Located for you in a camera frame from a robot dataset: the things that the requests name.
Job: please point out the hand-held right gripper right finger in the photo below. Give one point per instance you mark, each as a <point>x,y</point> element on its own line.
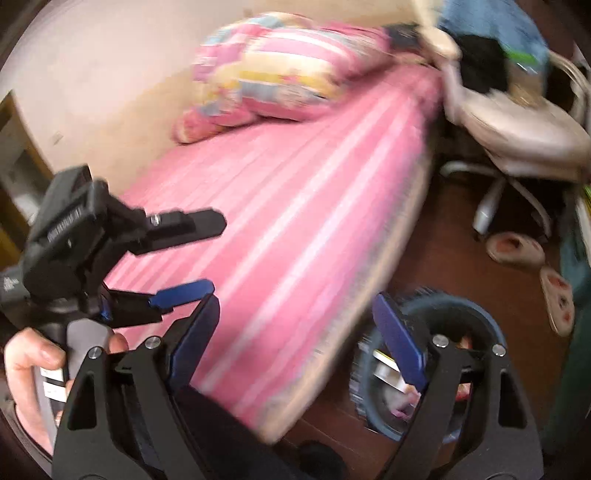
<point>397,337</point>

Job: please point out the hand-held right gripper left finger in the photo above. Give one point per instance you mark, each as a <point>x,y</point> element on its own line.
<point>194,341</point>

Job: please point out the teal cloth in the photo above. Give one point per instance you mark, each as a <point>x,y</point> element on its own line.
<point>575,300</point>

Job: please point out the striped cartoon folded quilt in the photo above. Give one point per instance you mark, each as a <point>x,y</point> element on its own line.
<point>286,64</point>

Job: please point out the brown wooden door frame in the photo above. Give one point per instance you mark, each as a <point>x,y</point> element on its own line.
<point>18,152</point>

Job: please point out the dark cloth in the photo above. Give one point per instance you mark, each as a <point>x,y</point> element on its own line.
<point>405,36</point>

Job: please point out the pink cartoon pillow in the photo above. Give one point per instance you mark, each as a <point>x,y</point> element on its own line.
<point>207,124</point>

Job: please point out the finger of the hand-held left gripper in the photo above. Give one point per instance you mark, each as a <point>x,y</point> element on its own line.
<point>184,294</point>
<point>189,224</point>

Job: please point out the black cloth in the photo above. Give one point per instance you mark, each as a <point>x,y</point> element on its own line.
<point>485,62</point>

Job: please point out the white office chair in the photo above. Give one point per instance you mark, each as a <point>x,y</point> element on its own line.
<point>517,134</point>

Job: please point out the pink slipper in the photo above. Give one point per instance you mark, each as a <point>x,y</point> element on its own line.
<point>515,249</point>
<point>558,300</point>

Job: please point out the white wall switch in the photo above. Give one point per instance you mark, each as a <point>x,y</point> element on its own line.
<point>57,139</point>

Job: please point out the pink striped bed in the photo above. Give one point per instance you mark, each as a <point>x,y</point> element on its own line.
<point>286,221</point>

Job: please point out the person's left hand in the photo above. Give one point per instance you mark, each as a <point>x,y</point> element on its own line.
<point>23,378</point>

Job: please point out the blue cloth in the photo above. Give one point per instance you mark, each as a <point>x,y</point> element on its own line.
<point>489,21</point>

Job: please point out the dark blue trash bin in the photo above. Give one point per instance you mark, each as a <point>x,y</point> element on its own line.
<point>475,314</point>

